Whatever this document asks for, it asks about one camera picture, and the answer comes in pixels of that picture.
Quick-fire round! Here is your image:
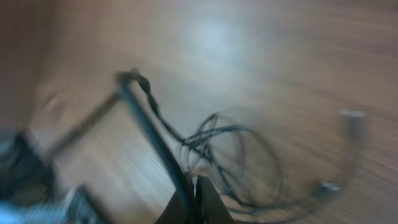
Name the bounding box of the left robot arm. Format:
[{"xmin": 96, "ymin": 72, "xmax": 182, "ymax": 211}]
[{"xmin": 1, "ymin": 134, "xmax": 109, "ymax": 224}]

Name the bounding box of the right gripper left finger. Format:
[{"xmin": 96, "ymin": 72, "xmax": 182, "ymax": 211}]
[{"xmin": 155, "ymin": 191, "xmax": 189, "ymax": 224}]

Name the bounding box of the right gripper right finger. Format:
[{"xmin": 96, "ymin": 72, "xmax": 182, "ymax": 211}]
[{"xmin": 195, "ymin": 175, "xmax": 235, "ymax": 224}]

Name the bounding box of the black USB cable thin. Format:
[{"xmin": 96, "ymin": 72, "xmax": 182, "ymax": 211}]
[{"xmin": 177, "ymin": 108, "xmax": 368, "ymax": 224}]

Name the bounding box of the black USB cable thick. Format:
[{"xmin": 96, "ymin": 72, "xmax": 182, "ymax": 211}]
[{"xmin": 116, "ymin": 71, "xmax": 203, "ymax": 223}]

